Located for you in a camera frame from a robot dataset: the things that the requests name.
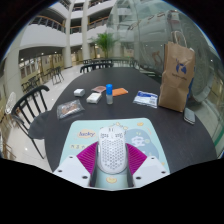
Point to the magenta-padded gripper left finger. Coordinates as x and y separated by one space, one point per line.
71 168

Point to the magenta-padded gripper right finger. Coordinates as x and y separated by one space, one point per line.
148 168

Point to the white perforated computer mouse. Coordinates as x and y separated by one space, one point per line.
112 150

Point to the light teal printed mouse pad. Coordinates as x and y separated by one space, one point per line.
146 136

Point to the clear plastic packet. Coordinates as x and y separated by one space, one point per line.
70 109

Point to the grey flat case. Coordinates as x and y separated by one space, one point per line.
189 116

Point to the white and blue packet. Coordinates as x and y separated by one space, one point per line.
145 99

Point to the white rectangular box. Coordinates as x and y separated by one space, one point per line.
93 98

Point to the small white box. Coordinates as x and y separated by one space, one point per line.
79 92

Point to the black spindle-back chair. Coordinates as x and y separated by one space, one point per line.
20 106

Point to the orange flat cloth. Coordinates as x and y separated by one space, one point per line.
120 92

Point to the small blue-capped clear bottle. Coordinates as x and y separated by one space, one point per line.
109 95

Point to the brown flat cloth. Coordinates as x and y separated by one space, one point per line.
99 89

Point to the brown paper bag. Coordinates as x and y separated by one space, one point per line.
175 83

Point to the white chair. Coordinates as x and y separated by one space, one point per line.
10 102

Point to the group of dark chairs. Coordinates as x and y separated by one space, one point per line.
56 74

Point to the black chairs behind table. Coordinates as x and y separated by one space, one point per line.
95 66

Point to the green potted plant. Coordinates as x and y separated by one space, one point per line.
105 40

